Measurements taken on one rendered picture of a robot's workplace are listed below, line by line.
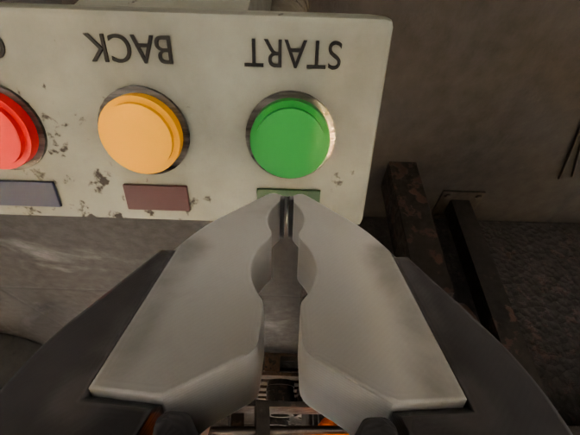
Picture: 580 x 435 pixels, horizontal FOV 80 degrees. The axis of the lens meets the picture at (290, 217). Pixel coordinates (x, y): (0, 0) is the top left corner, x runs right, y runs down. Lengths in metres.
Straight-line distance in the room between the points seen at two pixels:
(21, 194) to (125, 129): 0.08
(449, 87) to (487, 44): 0.11
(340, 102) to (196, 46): 0.07
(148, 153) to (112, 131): 0.02
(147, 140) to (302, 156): 0.08
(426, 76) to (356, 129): 0.72
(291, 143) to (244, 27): 0.05
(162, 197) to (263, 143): 0.07
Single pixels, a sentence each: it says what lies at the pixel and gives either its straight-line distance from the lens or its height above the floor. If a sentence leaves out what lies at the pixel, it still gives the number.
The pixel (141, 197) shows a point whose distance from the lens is 0.22.
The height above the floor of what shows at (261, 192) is 0.61.
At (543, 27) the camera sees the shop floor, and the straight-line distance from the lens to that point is 0.94.
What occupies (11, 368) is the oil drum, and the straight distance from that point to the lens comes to 2.85.
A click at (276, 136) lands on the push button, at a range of 0.17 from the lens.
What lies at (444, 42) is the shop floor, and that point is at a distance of 0.87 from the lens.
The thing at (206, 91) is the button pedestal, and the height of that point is 0.59.
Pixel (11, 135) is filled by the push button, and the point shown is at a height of 0.61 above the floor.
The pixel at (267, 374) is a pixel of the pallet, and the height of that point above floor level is 0.14.
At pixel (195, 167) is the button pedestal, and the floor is 0.61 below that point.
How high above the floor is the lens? 0.75
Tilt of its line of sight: 39 degrees down
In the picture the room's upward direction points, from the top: 178 degrees counter-clockwise
